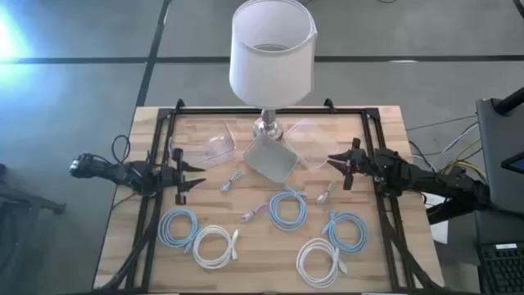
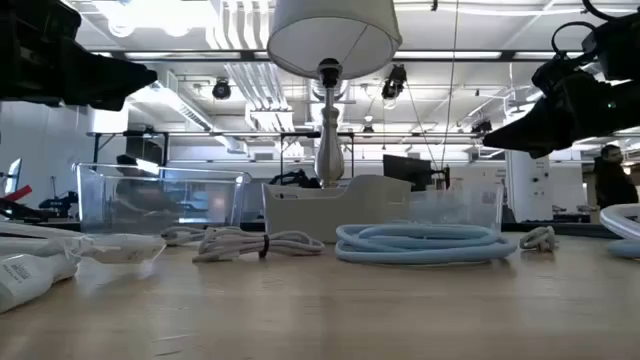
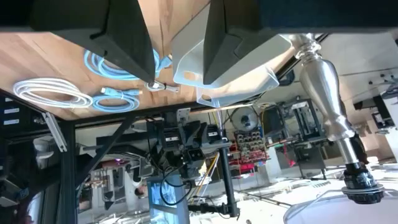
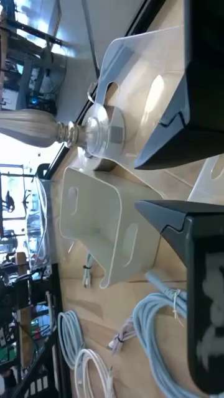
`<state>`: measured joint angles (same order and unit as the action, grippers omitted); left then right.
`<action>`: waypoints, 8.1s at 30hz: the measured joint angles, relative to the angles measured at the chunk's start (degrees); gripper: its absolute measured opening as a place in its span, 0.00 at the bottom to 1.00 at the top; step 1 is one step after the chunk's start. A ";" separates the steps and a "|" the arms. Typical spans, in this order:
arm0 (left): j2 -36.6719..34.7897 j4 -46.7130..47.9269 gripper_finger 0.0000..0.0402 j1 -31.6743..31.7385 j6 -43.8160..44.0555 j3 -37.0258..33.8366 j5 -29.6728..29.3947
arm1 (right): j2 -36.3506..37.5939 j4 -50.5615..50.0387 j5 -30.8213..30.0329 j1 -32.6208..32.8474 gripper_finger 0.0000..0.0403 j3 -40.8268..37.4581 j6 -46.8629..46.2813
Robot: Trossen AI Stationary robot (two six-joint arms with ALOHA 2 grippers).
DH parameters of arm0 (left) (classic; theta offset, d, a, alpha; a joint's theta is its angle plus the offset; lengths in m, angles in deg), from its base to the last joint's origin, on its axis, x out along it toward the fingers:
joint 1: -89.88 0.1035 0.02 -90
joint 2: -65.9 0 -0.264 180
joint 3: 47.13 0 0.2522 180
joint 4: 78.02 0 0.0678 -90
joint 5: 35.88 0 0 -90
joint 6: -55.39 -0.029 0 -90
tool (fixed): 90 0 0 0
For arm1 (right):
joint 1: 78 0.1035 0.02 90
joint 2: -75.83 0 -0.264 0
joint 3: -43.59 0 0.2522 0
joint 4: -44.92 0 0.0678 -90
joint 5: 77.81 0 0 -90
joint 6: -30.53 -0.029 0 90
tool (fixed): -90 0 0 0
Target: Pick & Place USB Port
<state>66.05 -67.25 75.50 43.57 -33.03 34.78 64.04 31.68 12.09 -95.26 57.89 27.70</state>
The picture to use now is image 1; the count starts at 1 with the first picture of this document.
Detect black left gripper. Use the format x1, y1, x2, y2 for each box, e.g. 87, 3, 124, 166
157, 147, 207, 206

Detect clear rigid plastic container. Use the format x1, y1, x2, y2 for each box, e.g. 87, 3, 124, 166
168, 121, 237, 168

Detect white USB cable bundle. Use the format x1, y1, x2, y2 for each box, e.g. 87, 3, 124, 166
315, 181, 337, 205

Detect black side desk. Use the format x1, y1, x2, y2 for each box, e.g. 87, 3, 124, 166
474, 97, 524, 295

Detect black keyboard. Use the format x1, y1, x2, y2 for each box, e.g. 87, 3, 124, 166
477, 241, 524, 295

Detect black stand legs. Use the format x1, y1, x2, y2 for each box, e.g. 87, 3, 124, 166
0, 161, 69, 216

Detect black aluminium table frame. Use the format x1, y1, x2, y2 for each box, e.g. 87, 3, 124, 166
122, 98, 443, 295

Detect grey plastic bin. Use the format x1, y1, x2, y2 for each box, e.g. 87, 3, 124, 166
242, 134, 300, 184

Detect light blue USB cable bundle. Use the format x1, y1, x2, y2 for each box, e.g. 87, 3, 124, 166
219, 170, 244, 193

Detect white HDMI cable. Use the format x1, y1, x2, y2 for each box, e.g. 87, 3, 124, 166
296, 237, 349, 288
192, 224, 240, 270

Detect purple USB cable bundle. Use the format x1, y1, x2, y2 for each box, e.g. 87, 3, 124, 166
240, 203, 270, 225

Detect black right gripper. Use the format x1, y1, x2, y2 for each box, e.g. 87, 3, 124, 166
327, 138, 376, 190

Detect frosted translucent plastic bin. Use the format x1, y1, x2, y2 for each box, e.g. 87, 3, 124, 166
282, 117, 341, 171

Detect small lit screen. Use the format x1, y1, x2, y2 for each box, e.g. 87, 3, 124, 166
501, 150, 524, 175

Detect black pole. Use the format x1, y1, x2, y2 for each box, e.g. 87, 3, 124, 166
493, 85, 524, 116

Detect silver lamp with white shade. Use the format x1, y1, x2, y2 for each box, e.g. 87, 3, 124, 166
228, 0, 318, 141

